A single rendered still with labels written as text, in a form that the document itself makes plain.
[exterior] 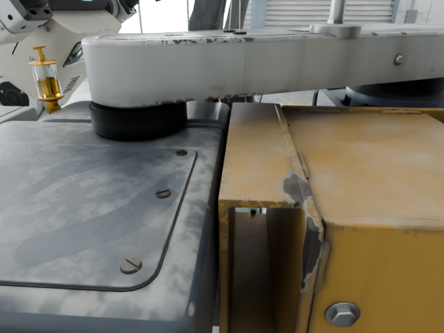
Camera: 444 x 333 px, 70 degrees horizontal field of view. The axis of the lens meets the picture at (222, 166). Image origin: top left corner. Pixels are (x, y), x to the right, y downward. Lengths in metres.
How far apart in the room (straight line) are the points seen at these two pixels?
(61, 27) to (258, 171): 0.77
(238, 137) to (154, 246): 0.15
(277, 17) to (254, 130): 7.55
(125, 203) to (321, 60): 0.23
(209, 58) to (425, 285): 0.22
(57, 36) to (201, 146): 0.71
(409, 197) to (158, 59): 0.21
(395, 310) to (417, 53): 0.28
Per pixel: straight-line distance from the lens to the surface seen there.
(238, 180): 0.21
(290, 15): 7.86
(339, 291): 0.21
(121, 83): 0.28
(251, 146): 0.26
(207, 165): 0.24
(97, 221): 0.18
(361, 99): 0.51
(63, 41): 0.94
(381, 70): 0.39
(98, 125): 0.30
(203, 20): 0.63
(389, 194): 0.23
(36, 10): 0.81
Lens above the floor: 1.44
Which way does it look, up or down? 26 degrees down
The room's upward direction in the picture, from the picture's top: straight up
